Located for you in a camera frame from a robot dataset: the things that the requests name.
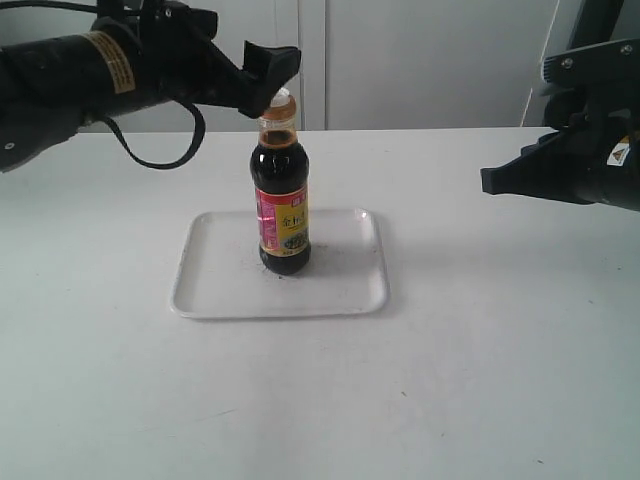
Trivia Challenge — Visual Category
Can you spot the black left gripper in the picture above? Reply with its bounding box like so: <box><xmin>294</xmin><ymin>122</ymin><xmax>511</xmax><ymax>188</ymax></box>
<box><xmin>91</xmin><ymin>1</ymin><xmax>302</xmax><ymax>118</ymax></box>

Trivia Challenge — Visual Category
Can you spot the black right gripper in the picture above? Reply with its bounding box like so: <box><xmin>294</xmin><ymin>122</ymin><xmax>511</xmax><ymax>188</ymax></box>
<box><xmin>480</xmin><ymin>85</ymin><xmax>639</xmax><ymax>211</ymax></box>

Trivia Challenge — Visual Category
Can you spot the soy sauce bottle gold cap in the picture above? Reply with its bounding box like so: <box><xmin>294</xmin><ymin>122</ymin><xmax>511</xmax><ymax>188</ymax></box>
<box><xmin>249</xmin><ymin>88</ymin><xmax>311</xmax><ymax>276</ymax></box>

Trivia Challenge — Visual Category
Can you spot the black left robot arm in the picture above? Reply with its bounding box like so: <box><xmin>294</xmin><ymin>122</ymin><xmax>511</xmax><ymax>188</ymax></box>
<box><xmin>1</xmin><ymin>1</ymin><xmax>279</xmax><ymax>172</ymax></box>

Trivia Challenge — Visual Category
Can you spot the dark vertical pole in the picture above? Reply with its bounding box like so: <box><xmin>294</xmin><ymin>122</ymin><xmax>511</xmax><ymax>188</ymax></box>
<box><xmin>540</xmin><ymin>0</ymin><xmax>624</xmax><ymax>127</ymax></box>

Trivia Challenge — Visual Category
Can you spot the white plastic tray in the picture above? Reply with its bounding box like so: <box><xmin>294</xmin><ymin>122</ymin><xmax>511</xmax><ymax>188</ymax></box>
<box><xmin>170</xmin><ymin>208</ymin><xmax>389</xmax><ymax>320</ymax></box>

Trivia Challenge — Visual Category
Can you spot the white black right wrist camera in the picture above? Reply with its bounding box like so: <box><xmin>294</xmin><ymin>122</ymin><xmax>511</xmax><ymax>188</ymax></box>
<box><xmin>537</xmin><ymin>38</ymin><xmax>639</xmax><ymax>97</ymax></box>

